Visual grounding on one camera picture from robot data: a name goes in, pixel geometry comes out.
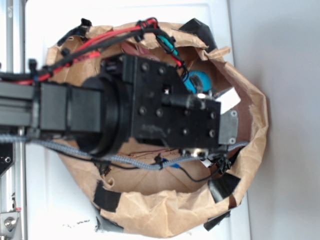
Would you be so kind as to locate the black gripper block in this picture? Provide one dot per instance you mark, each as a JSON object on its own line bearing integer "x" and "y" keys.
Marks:
{"x": 153, "y": 106}

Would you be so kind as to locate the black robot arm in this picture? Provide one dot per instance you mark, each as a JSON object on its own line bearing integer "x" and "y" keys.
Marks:
{"x": 52, "y": 111}

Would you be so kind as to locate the blue textured ball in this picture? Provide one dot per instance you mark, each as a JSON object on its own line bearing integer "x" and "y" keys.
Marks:
{"x": 197, "y": 82}

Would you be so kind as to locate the crumpled brown paper bag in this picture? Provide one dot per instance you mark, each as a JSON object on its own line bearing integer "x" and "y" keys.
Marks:
{"x": 165, "y": 203}

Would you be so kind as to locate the white plastic tray lid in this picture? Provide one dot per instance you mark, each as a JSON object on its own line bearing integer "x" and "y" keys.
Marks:
{"x": 57, "y": 209}

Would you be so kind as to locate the aluminium frame rail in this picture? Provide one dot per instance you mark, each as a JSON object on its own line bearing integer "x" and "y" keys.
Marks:
{"x": 13, "y": 213}

